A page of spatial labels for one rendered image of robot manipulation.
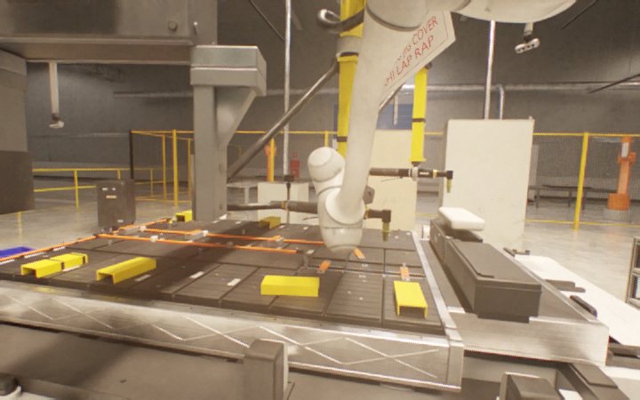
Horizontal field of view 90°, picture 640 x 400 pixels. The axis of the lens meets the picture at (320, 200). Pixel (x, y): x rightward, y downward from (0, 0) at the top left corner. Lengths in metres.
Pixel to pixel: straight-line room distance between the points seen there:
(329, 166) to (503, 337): 0.64
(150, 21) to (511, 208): 5.66
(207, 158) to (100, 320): 0.94
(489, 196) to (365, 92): 5.05
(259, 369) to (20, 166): 0.53
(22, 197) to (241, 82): 0.17
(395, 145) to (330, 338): 4.85
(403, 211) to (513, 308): 4.66
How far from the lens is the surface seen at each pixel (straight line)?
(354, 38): 1.23
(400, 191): 5.51
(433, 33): 0.92
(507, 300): 0.95
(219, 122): 0.21
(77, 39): 0.24
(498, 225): 5.74
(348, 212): 0.78
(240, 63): 0.21
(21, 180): 0.29
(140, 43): 0.23
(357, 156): 0.70
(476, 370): 1.14
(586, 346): 1.12
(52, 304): 1.23
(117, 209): 6.92
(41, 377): 1.05
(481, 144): 5.60
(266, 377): 0.70
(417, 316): 0.89
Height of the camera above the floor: 1.37
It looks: 6 degrees down
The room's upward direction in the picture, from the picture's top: 1 degrees clockwise
